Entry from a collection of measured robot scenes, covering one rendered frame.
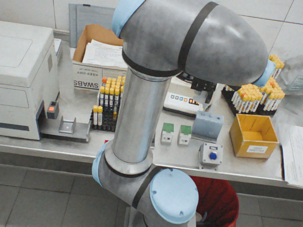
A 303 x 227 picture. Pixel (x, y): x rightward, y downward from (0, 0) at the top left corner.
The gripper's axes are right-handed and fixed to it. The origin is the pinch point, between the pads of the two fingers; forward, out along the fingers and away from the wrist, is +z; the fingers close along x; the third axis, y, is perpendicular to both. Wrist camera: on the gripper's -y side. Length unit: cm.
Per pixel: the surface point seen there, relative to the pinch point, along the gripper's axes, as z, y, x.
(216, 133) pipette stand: 11.2, -6.9, 2.0
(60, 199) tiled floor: 103, 64, -2
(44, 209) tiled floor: 103, 70, 6
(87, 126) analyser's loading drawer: 11.2, 40.1, 13.4
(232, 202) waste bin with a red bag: 61, -28, -2
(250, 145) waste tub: 7.8, -18.8, 7.2
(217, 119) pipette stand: 5.2, -5.7, 0.7
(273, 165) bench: 15.2, -30.2, 7.4
